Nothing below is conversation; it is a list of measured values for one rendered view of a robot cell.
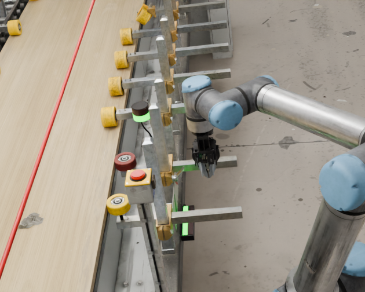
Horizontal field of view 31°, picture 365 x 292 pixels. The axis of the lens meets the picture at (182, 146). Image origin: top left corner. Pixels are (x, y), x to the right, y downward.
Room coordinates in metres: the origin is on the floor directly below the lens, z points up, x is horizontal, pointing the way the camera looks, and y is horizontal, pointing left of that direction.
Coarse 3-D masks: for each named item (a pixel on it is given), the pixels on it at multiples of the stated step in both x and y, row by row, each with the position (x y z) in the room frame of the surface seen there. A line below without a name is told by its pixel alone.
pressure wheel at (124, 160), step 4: (124, 152) 2.08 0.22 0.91; (128, 152) 2.08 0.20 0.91; (116, 156) 2.06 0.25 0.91; (120, 156) 2.06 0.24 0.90; (124, 156) 2.05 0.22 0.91; (128, 156) 2.06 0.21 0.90; (132, 156) 2.05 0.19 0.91; (116, 160) 2.04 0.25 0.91; (120, 160) 2.04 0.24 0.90; (124, 160) 2.04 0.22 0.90; (128, 160) 2.03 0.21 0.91; (132, 160) 2.02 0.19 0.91; (116, 164) 2.02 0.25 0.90; (120, 164) 2.01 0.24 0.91; (124, 164) 2.01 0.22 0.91; (128, 164) 2.01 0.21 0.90; (132, 164) 2.02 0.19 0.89; (136, 164) 2.04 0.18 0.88; (116, 168) 2.03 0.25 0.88; (120, 168) 2.01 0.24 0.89; (124, 168) 2.01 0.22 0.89; (128, 168) 2.01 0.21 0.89; (132, 168) 2.02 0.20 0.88
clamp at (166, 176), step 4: (172, 156) 2.06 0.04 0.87; (172, 160) 2.04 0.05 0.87; (172, 164) 2.02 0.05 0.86; (172, 168) 2.00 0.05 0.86; (160, 172) 1.97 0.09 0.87; (164, 172) 1.97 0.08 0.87; (168, 172) 1.97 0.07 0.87; (172, 172) 1.98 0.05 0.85; (164, 176) 1.95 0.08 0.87; (168, 176) 1.95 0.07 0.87; (164, 180) 1.95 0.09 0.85; (168, 180) 1.95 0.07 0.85; (172, 180) 1.95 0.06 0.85; (164, 184) 1.95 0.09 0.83; (168, 184) 1.95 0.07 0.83
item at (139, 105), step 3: (138, 102) 2.02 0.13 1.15; (141, 102) 2.02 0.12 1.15; (144, 102) 2.01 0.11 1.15; (132, 105) 2.00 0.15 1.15; (135, 105) 2.00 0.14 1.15; (138, 105) 2.00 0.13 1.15; (141, 105) 1.99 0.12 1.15; (144, 105) 1.99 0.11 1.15; (147, 105) 1.99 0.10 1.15; (135, 108) 1.98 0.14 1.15; (138, 108) 1.98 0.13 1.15; (141, 108) 1.97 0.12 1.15; (147, 120) 1.98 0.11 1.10; (150, 120) 1.98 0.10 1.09; (141, 123) 2.00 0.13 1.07; (150, 123) 1.98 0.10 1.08; (150, 135) 1.99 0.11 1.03
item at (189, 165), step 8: (184, 160) 2.04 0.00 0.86; (192, 160) 2.03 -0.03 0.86; (224, 160) 2.00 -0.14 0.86; (232, 160) 1.99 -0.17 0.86; (136, 168) 2.04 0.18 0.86; (144, 168) 2.03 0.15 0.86; (176, 168) 2.01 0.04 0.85; (184, 168) 2.01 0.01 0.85; (192, 168) 2.01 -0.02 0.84; (208, 168) 2.00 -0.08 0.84; (216, 168) 2.00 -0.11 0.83
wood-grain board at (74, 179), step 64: (64, 0) 3.79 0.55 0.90; (128, 0) 3.63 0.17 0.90; (0, 64) 3.04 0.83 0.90; (64, 64) 2.93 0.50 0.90; (0, 128) 2.42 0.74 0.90; (64, 128) 2.34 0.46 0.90; (0, 192) 1.96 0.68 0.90; (64, 192) 1.90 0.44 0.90; (0, 256) 1.62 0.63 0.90; (64, 256) 1.57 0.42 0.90
